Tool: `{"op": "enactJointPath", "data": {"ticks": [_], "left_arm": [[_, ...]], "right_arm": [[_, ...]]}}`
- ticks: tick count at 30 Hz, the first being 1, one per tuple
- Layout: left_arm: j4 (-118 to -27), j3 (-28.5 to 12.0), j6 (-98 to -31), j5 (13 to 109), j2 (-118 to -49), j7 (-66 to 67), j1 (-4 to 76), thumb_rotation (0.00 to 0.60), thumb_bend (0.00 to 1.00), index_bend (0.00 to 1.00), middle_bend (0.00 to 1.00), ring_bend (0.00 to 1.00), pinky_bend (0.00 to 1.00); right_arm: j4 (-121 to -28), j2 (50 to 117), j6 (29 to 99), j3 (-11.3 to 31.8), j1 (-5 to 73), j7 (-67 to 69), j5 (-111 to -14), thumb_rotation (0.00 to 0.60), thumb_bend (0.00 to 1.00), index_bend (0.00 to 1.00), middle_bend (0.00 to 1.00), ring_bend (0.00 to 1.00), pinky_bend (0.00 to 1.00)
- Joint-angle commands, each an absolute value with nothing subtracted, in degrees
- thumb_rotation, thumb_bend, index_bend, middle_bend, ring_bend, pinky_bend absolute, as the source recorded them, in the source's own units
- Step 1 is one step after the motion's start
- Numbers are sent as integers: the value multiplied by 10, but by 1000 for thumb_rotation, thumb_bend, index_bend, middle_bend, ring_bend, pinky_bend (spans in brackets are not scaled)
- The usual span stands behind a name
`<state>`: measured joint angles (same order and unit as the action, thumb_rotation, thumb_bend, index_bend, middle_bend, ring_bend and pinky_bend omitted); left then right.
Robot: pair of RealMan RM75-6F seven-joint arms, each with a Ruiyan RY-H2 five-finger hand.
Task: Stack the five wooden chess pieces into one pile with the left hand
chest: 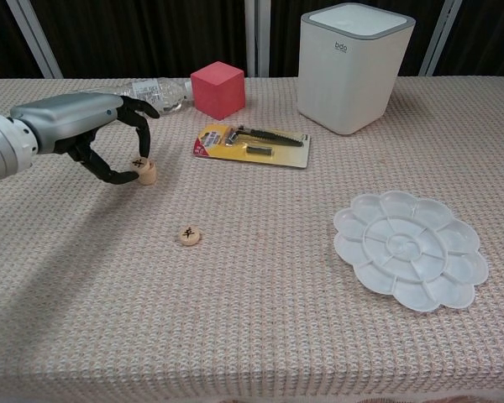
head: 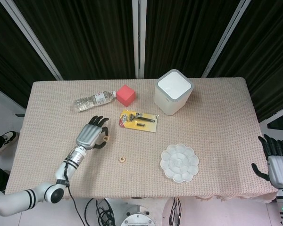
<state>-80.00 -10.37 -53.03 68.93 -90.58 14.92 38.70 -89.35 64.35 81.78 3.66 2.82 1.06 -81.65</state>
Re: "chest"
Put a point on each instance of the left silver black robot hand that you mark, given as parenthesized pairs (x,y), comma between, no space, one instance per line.
(67,121)

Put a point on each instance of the wooden chess piece black character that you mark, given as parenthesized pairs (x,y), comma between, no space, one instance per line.
(189,235)
(138,163)

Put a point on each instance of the clear plastic water bottle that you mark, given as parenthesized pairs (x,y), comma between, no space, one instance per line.
(168,94)

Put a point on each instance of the red foam cube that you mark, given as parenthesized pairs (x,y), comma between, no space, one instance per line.
(218,92)

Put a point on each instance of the razor in yellow blister pack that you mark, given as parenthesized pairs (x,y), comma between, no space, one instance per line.
(285,157)

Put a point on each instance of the pink woven tablecloth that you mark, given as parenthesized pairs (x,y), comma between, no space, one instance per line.
(252,315)

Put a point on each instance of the white bin with grey rim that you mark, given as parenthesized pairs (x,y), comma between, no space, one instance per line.
(344,84)

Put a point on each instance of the white flower-shaped paint palette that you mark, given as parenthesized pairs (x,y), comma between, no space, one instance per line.
(403,247)

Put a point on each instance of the white metal frame post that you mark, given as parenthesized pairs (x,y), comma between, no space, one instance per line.
(257,38)
(33,38)
(441,38)

